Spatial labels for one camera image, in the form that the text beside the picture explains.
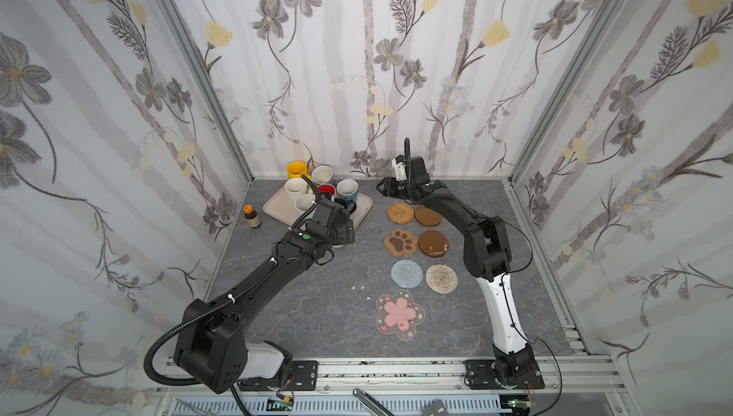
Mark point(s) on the aluminium frame rail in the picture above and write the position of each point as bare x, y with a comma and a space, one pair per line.
574, 385

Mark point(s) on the yellow mug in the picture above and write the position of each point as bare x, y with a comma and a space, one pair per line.
297, 169

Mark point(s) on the black mug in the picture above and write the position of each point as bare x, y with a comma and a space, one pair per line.
349, 205

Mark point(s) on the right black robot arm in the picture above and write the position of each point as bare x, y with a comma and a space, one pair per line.
486, 255

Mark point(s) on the white mug with handle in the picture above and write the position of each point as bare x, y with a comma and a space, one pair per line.
296, 187

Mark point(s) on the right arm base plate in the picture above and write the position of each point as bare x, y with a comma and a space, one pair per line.
487, 375

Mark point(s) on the beige serving tray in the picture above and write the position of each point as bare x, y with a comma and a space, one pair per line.
282, 207

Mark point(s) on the grey round coaster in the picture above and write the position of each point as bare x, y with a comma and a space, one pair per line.
407, 274

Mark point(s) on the small brown bottle orange cap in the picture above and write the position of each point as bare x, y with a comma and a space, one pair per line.
252, 217

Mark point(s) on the speckled white mug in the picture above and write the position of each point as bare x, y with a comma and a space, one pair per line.
304, 202

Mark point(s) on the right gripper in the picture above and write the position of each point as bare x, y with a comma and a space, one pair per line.
398, 187

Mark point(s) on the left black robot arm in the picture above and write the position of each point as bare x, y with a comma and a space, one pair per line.
211, 345

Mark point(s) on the pink flower coaster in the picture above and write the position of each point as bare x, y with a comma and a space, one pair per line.
400, 315

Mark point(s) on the lavender mug white inside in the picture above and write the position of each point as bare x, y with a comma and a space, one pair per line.
322, 175

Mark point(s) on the woven rattan round coaster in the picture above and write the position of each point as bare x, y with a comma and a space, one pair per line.
400, 213

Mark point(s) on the cork paw print coaster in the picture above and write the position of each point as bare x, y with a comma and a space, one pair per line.
400, 243

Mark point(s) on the blue floral mug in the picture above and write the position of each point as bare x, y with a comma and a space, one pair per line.
348, 190

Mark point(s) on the white mug red inside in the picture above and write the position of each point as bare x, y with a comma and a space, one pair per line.
328, 190

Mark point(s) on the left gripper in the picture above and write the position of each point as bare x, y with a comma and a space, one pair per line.
342, 219

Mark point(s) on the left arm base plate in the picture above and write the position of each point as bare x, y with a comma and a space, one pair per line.
294, 376

